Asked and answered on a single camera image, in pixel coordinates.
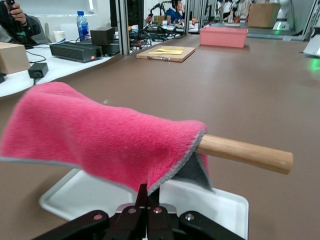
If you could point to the white rectangular tray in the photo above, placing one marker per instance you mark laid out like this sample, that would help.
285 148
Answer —
87 195

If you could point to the black power adapter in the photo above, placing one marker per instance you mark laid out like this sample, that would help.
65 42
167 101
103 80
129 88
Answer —
38 70

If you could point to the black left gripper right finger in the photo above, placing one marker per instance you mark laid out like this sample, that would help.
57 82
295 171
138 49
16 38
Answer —
160 225

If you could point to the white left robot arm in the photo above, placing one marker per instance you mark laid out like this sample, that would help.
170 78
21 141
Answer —
313 47

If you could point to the dark brown box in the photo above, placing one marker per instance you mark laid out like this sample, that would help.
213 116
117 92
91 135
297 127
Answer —
102 36

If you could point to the black power supply unit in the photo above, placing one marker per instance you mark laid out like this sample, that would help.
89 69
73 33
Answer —
72 51

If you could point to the brown cardboard box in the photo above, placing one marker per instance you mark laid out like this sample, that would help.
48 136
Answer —
12 58

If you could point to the black monitor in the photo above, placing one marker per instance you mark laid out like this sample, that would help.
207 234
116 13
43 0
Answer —
135 12

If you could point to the pink plastic bin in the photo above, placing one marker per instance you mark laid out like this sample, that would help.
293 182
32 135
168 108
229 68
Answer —
222 37

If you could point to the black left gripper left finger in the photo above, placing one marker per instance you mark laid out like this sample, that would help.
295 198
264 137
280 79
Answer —
130 222

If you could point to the lemon slice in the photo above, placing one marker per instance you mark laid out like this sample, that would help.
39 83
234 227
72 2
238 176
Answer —
178 48
165 47

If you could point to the blue-capped water bottle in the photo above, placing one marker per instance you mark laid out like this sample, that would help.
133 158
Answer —
82 25

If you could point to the person in dark jacket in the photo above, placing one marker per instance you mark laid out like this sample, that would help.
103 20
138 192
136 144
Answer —
22 27

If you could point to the white paper cup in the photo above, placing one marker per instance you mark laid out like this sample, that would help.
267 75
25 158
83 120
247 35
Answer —
59 37

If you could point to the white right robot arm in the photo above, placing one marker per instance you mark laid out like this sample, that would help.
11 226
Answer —
283 12

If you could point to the wooden cutting board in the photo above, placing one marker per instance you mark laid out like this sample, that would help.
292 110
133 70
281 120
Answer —
175 57

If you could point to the aluminium frame post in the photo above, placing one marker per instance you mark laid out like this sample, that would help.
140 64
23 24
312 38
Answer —
124 25

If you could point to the wooden rack rod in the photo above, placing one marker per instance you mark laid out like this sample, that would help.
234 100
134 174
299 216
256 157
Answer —
250 153

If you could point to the pink grey-backed microfibre cloth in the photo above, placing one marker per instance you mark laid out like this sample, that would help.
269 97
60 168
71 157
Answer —
100 135

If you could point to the yellow plastic knife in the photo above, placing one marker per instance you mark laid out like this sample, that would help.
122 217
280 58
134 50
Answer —
172 52

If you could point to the person in blue top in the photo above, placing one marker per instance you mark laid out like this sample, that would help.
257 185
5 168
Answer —
175 11

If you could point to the large brown crate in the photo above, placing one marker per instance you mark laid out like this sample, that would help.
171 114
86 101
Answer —
262 15

